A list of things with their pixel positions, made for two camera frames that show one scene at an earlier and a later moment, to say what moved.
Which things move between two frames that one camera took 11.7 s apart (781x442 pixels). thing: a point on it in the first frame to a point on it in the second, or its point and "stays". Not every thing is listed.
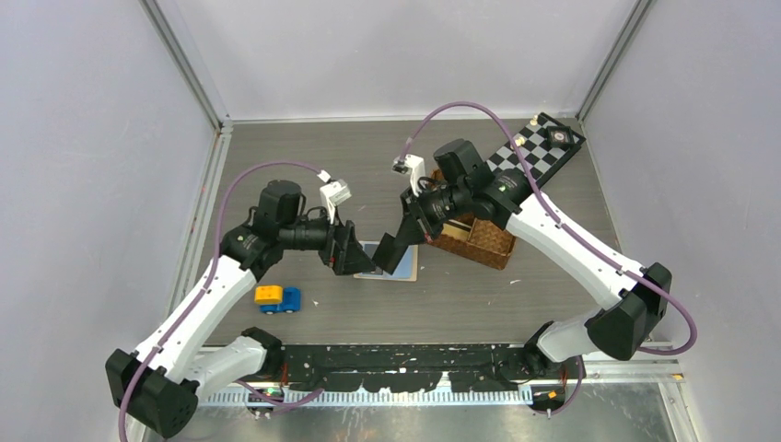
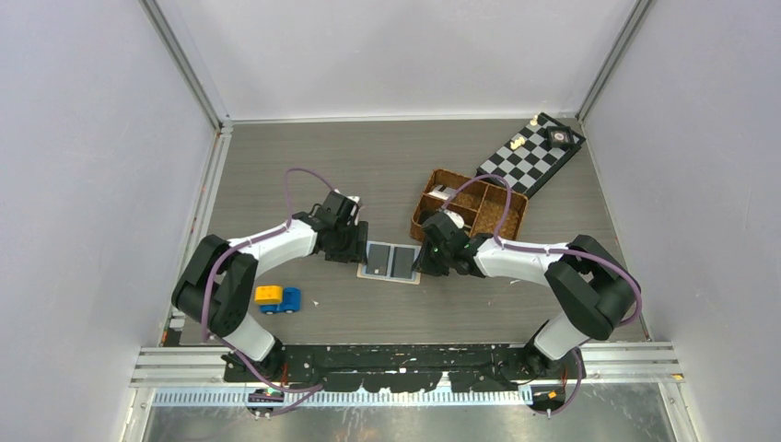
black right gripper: (414, 227) to (424, 264)
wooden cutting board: (406, 269) stays
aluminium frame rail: (221, 121) stays
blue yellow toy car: (270, 298) stays
